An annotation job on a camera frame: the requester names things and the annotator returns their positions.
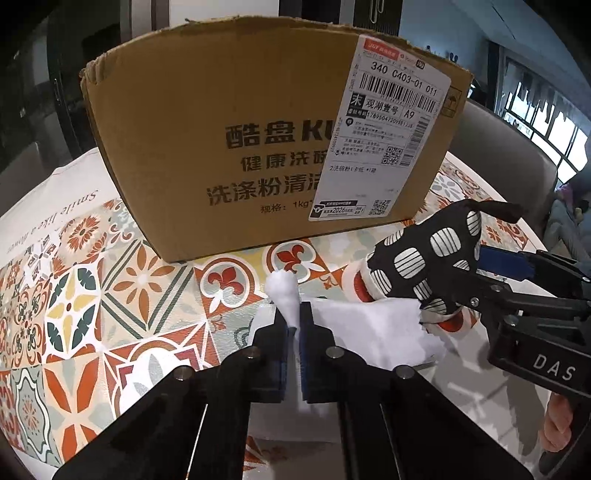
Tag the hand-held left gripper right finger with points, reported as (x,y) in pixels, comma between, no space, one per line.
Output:
(307,357)

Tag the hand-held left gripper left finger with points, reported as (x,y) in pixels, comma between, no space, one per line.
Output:
(281,360)

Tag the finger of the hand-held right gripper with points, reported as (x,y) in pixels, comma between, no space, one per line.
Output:
(480,295)
(503,265)

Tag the black white patterned pouch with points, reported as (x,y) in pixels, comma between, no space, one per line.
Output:
(429,258)

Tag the white cloth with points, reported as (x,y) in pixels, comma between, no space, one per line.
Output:
(369,327)

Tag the cardboard box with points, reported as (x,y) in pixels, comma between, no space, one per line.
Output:
(207,115)

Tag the person's right hand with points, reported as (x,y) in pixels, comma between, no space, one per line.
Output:
(558,424)

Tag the grey dining chair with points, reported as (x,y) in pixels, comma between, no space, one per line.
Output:
(503,152)

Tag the large window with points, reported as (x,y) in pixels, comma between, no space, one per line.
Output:
(549,106)

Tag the printed tablecloth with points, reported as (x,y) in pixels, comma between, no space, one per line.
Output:
(92,300)

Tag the glass sliding door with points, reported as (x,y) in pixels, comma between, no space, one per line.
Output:
(69,69)

